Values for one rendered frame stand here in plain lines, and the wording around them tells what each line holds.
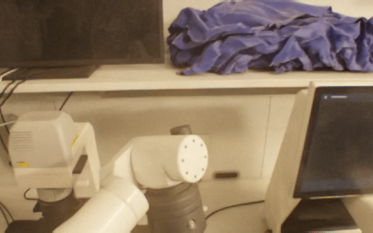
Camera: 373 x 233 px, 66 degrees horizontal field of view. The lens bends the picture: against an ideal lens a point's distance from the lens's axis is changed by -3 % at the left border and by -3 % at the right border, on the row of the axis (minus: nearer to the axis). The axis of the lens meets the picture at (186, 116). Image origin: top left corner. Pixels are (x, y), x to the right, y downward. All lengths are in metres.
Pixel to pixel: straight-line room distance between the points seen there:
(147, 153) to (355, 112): 0.41
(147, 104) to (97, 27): 0.34
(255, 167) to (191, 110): 0.38
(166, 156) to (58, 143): 0.22
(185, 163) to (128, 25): 0.58
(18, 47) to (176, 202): 0.73
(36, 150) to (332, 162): 0.57
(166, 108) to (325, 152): 0.62
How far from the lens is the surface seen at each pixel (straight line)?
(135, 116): 1.12
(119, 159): 0.44
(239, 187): 1.25
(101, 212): 0.36
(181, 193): 0.43
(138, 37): 0.90
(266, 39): 0.87
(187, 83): 0.81
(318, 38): 0.91
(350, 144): 0.68
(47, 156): 0.56
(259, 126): 1.18
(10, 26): 1.01
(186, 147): 0.39
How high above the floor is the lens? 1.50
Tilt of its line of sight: 24 degrees down
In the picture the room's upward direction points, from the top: straight up
